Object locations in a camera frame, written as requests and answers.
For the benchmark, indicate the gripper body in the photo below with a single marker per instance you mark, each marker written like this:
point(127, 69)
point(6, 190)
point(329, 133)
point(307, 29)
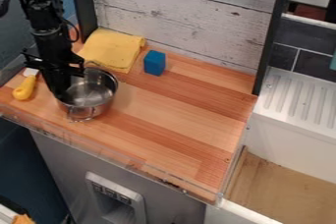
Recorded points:
point(54, 61)

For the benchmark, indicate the silver pot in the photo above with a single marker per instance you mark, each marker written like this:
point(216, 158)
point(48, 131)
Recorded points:
point(94, 95)

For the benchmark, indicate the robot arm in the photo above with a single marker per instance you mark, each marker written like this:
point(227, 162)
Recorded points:
point(43, 11)

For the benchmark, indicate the yellow tool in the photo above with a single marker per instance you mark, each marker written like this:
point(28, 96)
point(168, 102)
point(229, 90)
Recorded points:
point(24, 88)

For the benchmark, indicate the yellow cloth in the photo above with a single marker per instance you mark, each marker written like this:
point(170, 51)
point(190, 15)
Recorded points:
point(111, 49)

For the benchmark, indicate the blue block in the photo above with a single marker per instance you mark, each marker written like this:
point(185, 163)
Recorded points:
point(154, 63)

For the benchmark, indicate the white dish rack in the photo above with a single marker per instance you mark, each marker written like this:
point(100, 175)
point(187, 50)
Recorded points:
point(302, 101)

